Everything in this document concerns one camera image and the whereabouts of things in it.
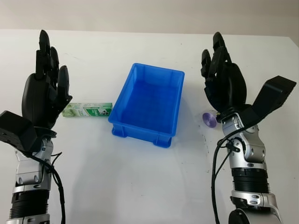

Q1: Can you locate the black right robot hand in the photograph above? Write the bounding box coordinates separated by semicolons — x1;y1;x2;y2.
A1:
200;32;253;115

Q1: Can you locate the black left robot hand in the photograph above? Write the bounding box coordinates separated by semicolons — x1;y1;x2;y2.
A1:
21;29;73;137

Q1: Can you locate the green toothpaste box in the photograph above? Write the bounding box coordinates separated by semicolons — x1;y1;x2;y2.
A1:
62;102;113;119

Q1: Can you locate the blue plastic tray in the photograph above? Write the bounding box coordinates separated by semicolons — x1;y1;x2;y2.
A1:
107;62;185;149

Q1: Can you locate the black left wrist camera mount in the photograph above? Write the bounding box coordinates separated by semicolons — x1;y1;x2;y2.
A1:
0;111;38;153

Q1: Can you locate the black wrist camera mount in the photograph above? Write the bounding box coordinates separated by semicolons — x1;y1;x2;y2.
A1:
225;75;297;128
0;111;38;153

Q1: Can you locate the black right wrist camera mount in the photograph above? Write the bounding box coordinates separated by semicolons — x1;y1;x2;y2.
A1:
225;75;297;128

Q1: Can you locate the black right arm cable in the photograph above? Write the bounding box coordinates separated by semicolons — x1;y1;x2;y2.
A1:
211;136;237;224

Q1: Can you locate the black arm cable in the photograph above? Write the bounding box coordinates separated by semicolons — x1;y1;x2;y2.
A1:
22;149;66;224
211;136;237;224

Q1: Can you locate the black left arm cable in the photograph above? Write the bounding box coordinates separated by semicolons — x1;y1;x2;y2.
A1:
22;149;66;224

